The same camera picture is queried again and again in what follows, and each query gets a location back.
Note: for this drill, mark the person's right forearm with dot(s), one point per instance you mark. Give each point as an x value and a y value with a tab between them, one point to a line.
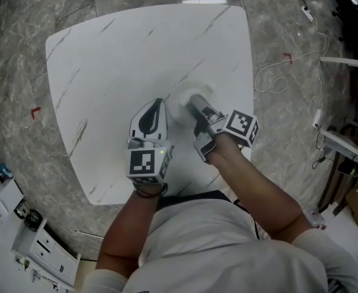
252	188

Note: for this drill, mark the small blue object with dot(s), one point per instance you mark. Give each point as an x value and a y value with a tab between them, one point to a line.
5	171

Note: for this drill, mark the white drawer cabinet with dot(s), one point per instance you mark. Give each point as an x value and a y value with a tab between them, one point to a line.
44	249

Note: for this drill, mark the person's white shirt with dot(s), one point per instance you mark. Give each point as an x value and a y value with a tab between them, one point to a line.
212	249

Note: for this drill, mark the white metal frame stand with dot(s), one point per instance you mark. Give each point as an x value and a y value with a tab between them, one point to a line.
347	139

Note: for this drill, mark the clear plastic bottle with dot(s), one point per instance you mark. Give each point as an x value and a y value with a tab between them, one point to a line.
318	221

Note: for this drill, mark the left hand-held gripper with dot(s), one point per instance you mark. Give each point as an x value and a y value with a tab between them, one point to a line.
142	165

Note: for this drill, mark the white power strip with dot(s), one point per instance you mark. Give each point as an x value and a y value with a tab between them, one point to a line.
308	13

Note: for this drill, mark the person's left forearm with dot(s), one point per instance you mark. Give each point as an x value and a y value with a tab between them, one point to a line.
127	224

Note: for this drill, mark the white flat box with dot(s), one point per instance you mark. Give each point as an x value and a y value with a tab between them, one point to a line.
0	206

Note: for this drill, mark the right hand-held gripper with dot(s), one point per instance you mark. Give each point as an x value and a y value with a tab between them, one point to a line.
241	127

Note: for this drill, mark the white round plate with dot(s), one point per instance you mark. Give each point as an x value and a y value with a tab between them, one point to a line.
179	102

